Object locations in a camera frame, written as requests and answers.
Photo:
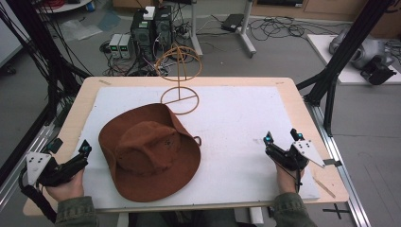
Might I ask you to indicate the black computer tower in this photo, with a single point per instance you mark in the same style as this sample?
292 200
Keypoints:
142 34
164 28

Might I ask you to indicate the grey robot shell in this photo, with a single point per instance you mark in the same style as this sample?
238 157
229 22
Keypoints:
365 50

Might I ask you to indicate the person's right hand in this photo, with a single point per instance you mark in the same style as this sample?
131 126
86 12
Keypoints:
287 180

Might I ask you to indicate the black flat box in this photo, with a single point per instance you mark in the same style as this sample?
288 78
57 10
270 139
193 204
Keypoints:
232 22

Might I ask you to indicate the white foam mat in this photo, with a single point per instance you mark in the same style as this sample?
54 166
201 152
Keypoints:
239 135

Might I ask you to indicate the grey power supply unit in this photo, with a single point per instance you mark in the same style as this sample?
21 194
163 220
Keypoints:
115 45
125 46

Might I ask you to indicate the aluminium rail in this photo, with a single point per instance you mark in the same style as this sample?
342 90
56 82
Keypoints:
25 157
340 164

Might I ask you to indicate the brown felt hat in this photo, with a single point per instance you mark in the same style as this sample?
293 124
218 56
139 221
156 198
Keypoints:
148 154

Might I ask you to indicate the black metal stand frame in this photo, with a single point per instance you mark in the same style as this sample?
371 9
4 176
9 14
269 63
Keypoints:
343 60
41 53

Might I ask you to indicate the white power adapter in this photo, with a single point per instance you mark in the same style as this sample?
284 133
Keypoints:
149 12

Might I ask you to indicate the white desk leg frame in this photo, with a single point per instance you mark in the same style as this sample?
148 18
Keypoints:
246 31

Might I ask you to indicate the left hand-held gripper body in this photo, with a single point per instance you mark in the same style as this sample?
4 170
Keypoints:
44 167

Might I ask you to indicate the person's left hand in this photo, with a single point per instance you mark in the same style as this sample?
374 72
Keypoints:
66 187

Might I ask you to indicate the thin wooden stick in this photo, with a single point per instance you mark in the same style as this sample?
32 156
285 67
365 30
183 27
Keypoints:
324 186

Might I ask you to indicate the white floor board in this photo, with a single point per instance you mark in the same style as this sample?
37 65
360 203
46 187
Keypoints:
346 66

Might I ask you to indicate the black device on board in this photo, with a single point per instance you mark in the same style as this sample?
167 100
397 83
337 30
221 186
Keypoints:
378 71

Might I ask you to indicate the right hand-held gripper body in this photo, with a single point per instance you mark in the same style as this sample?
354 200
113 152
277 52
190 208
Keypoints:
296 154

